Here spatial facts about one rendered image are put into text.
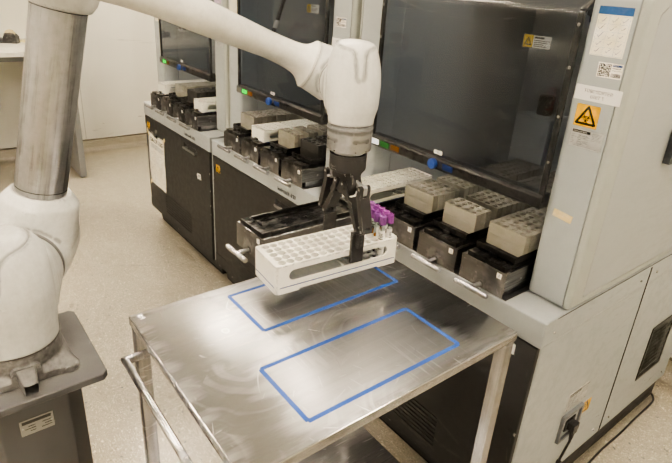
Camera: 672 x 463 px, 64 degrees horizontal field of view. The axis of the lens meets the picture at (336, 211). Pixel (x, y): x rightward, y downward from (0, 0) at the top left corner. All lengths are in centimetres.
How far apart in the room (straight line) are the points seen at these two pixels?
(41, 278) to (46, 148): 26
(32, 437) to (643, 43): 141
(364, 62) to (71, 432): 93
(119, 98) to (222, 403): 421
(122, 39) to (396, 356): 420
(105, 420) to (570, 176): 166
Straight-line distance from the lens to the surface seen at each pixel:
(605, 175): 129
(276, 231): 142
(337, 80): 101
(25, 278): 111
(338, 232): 118
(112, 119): 497
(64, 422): 127
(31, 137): 121
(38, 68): 118
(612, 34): 126
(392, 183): 168
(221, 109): 260
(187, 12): 99
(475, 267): 141
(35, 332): 116
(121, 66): 491
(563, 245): 136
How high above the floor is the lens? 143
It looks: 23 degrees down
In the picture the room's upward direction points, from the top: 4 degrees clockwise
